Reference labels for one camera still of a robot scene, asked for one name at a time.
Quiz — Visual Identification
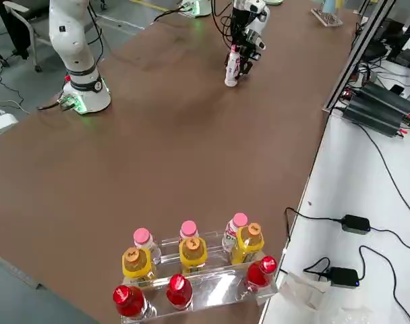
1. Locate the black monitor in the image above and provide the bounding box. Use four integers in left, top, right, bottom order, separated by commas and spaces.
385, 0, 410, 71

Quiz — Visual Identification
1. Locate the grey office chair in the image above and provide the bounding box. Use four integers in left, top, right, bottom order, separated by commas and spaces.
1, 0, 54, 72

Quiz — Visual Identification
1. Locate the white pink-capped shelf bottle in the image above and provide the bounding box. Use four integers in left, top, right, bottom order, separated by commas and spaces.
221, 212, 249, 256
179, 220, 200, 243
133, 227, 163, 266

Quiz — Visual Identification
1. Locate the clear plastic bag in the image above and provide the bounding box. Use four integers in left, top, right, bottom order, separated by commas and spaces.
278, 271, 331, 313

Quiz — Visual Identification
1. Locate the white control box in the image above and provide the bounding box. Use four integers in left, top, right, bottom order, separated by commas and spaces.
0, 103, 19, 142

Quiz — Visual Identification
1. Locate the clear acrylic shelf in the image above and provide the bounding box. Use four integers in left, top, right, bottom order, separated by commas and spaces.
121, 229, 281, 320

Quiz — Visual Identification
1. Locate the yellow juice bottle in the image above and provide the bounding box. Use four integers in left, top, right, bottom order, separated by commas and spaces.
178, 236, 208, 275
229, 222, 265, 266
121, 246, 158, 284

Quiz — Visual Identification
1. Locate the aluminium profile post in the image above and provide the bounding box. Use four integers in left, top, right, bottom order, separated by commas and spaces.
322, 0, 393, 117

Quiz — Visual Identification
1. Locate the black ribbed power supply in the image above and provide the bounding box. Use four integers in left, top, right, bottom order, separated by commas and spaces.
341, 82, 410, 138

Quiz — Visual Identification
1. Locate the black power adapter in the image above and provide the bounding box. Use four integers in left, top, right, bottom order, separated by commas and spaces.
341, 214, 372, 234
327, 266, 360, 290

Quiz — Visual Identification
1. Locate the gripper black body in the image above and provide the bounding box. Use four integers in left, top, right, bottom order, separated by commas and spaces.
232, 6, 253, 30
240, 42, 261, 61

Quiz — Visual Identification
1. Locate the white drink bottle red label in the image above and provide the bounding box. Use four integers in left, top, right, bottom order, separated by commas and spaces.
224, 50, 243, 88

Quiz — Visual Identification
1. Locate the black adapter cable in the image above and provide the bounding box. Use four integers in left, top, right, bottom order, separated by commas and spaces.
303, 257, 331, 281
284, 207, 344, 244

